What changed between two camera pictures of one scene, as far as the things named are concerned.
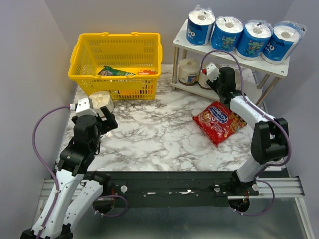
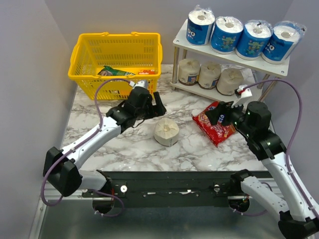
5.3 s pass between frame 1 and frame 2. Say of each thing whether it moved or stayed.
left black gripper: moved
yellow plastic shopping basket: stayed
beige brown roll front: stayed
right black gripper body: moved
